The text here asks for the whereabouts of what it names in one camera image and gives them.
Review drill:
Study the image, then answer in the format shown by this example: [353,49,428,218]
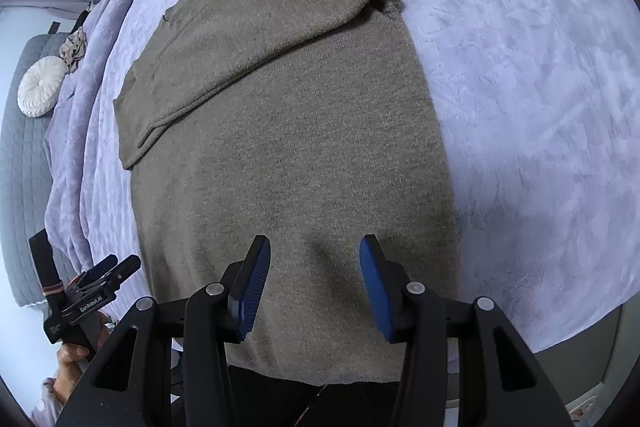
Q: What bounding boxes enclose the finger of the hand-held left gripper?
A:
[100,255,142,286]
[75,256,119,286]

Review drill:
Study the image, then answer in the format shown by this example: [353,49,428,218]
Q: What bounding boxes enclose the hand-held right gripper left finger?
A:
[55,234,273,427]

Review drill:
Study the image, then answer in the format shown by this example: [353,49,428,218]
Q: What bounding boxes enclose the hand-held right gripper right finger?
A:
[359,234,588,427]

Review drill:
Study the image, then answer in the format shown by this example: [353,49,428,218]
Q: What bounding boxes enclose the olive knit sweater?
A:
[113,0,463,383]

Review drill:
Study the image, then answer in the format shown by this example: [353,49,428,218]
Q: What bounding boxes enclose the person's left hand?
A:
[56,311,115,375]

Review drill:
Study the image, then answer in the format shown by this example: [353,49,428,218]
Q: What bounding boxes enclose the grey quilted bench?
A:
[0,34,76,308]

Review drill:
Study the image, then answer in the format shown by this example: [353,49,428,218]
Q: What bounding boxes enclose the person's dark pants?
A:
[170,359,401,427]

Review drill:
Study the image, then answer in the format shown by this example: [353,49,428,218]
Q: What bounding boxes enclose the white round pillow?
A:
[17,58,67,118]

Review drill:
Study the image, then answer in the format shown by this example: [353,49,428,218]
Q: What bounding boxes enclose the patterned beige cloth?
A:
[59,27,88,74]

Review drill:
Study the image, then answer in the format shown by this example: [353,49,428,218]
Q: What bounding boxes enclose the lavender plush blanket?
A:
[44,0,640,355]

